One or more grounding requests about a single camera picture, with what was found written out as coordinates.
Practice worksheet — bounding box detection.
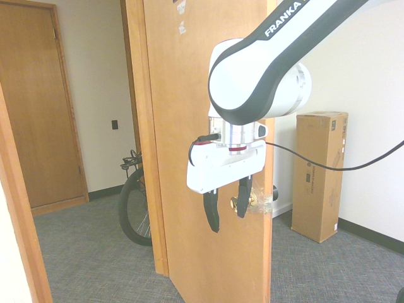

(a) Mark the brass door knob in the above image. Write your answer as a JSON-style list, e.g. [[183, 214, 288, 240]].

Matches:
[[229, 195, 257, 211]]

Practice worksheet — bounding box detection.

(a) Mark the black bicycle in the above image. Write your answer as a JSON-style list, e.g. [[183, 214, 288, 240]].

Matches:
[[117, 150, 153, 247]]

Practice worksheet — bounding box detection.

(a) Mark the wooden door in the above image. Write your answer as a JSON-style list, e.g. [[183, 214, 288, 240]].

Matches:
[[141, 0, 278, 303], [0, 0, 90, 217]]

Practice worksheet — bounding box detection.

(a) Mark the tall cardboard box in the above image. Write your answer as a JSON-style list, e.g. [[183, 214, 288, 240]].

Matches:
[[290, 110, 349, 244]]

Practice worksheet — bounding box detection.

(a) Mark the closed wooden door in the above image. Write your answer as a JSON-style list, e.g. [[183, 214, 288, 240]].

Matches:
[[0, 0, 90, 217]]

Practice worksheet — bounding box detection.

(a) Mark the black cable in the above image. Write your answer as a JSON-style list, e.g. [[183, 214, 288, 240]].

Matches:
[[188, 133, 404, 172]]

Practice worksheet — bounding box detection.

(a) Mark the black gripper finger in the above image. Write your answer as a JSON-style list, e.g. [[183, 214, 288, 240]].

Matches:
[[203, 189, 221, 234], [237, 175, 253, 219]]

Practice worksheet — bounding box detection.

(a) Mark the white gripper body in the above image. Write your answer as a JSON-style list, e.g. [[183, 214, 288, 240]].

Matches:
[[186, 140, 266, 194]]

